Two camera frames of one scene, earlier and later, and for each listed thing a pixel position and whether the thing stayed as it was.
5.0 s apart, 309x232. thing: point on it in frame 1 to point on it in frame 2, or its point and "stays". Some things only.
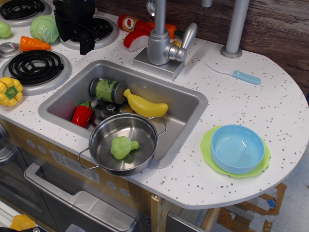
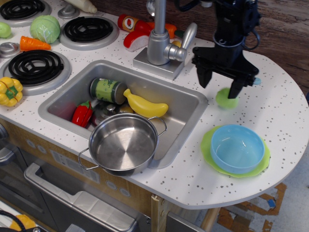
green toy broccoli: (121, 146) to (223, 101)
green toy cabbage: (44, 28) stays
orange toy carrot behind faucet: (170, 28) stays
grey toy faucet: (160, 56) stays
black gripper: (74, 20) to (231, 60)
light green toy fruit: (5, 30) stays
